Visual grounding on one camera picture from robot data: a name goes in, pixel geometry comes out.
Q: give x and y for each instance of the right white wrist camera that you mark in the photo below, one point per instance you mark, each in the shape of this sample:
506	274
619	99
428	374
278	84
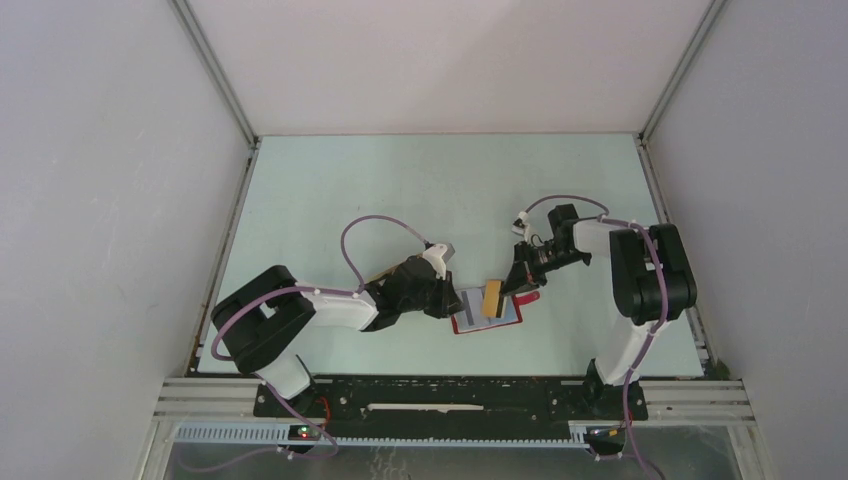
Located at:
522	227

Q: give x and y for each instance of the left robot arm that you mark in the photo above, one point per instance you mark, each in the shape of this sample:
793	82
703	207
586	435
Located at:
257	324

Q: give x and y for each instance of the red leather card holder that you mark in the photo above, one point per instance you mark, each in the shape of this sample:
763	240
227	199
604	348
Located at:
512	314

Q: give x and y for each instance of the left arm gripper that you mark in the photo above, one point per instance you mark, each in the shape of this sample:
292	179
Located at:
448	302

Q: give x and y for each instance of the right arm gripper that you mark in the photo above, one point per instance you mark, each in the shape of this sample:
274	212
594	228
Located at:
520	279

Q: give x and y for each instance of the beige oval plastic tray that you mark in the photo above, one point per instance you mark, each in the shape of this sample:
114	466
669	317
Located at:
384	275

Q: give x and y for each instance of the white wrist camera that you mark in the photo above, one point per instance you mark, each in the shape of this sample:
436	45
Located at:
438	255
522	227

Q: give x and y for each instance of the silver card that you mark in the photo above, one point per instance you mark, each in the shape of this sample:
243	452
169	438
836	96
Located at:
471	317

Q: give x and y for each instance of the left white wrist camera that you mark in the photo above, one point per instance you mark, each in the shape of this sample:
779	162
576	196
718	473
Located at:
438	255

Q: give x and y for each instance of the aluminium frame rail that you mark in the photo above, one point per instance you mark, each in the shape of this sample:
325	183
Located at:
221	408

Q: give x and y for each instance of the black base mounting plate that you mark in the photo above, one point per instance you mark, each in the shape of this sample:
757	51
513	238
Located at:
484	408

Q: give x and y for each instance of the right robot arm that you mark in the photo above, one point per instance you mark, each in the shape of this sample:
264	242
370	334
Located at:
651	279

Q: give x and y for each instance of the gold card with stripe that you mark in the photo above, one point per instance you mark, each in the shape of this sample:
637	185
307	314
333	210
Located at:
492	300

